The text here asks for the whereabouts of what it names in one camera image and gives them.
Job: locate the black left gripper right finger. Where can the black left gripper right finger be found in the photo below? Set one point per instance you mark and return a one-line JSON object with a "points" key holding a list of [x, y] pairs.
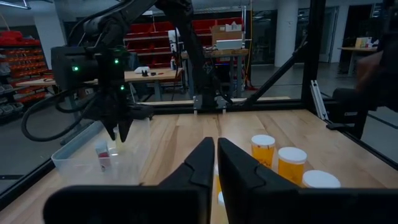
{"points": [[280, 205]]}

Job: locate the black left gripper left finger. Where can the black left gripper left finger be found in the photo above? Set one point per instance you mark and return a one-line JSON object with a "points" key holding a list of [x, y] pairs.
{"points": [[155, 205]]}

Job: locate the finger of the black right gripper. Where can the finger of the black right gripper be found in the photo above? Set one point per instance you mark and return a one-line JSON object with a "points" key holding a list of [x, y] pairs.
{"points": [[110, 127], [125, 127]]}

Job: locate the amber bottle with capsules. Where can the amber bottle with capsules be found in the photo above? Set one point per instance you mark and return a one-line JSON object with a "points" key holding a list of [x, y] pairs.
{"points": [[291, 165]]}

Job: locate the large amber bottle orange pills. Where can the large amber bottle orange pills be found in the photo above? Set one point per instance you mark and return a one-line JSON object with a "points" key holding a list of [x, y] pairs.
{"points": [[320, 179]]}

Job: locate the amber bottle red marked cap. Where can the amber bottle red marked cap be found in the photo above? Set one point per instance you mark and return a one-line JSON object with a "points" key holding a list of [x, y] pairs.
{"points": [[262, 152]]}

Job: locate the small amber pill bottle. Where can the small amber pill bottle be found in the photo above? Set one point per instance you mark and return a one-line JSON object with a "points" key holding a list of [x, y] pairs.
{"points": [[218, 183]]}

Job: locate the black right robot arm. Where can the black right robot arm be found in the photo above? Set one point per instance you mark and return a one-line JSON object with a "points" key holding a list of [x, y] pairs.
{"points": [[186, 46]]}

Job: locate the clear plastic bin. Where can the clear plastic bin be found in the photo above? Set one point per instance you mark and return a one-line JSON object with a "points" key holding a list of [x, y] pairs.
{"points": [[77, 168]]}

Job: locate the pale bottle with red label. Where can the pale bottle with red label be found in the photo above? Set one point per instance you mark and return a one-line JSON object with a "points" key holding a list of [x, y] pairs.
{"points": [[102, 155]]}

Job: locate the white object on workbench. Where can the white object on workbench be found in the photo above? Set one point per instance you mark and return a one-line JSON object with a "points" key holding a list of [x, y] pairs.
{"points": [[142, 69]]}

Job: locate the wooden workbench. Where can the wooden workbench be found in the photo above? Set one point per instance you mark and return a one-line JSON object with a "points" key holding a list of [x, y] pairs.
{"points": [[161, 74]]}

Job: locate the small spray bottle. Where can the small spray bottle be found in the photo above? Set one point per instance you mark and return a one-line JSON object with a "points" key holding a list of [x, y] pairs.
{"points": [[173, 63]]}

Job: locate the rack with red bins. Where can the rack with red bins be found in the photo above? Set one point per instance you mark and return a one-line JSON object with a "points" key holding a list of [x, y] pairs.
{"points": [[155, 31]]}

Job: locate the shelf with red bins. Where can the shelf with red bins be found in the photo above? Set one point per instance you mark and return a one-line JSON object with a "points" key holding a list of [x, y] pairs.
{"points": [[25, 62]]}

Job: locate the aluminium extrusion bar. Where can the aluminium extrusion bar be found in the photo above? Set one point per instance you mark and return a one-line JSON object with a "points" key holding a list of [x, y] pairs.
{"points": [[318, 99]]}

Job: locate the wooden top metal table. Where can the wooden top metal table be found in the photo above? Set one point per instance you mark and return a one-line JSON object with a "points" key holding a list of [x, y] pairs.
{"points": [[230, 53]]}

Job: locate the brown cardboard box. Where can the brown cardboard box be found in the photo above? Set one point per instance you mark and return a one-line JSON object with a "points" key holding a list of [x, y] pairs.
{"points": [[224, 35]]}

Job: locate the white box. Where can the white box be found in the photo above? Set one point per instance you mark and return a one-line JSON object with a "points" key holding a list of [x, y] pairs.
{"points": [[229, 44]]}

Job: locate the person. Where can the person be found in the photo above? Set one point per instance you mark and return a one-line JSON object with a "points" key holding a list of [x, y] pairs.
{"points": [[388, 77]]}

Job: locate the white round column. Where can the white round column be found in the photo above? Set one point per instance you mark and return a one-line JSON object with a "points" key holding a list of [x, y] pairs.
{"points": [[289, 31]]}

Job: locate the wooden desk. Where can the wooden desk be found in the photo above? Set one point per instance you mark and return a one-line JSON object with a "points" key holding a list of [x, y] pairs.
{"points": [[357, 48]]}

